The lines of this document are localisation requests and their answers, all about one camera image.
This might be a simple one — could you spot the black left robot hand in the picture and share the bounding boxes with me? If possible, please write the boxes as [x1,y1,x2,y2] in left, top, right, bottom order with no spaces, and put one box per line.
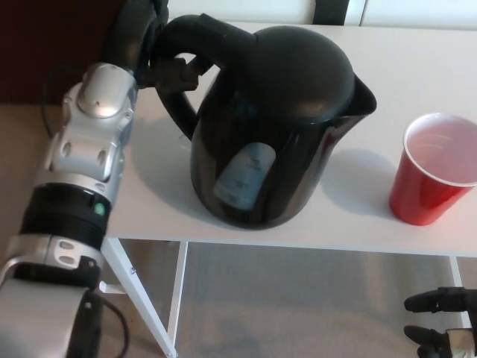
[102,0,210,95]

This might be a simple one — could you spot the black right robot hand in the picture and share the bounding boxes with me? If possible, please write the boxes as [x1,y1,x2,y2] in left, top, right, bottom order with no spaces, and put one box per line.
[403,286,477,358]

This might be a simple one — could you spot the black electric kettle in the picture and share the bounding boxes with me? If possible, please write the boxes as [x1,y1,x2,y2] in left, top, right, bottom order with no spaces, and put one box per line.
[151,13,379,230]

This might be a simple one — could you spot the red plastic cup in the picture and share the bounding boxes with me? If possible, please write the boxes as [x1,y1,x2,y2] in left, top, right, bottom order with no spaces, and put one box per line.
[388,112,477,227]

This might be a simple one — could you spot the dark red panel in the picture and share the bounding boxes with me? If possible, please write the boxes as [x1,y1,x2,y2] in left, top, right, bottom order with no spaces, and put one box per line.
[0,0,128,106]

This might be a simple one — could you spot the white cabinet fronts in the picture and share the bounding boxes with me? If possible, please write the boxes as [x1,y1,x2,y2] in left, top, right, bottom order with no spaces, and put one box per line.
[166,0,477,29]

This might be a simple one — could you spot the white table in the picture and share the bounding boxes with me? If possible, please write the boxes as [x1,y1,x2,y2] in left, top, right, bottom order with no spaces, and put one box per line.
[99,24,477,358]

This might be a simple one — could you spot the white hook on table leg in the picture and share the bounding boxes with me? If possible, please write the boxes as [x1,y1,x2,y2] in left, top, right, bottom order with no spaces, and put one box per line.
[98,280,128,296]

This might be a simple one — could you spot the black rectangular wall plate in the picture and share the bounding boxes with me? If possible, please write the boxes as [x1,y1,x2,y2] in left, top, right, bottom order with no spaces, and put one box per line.
[312,0,346,27]

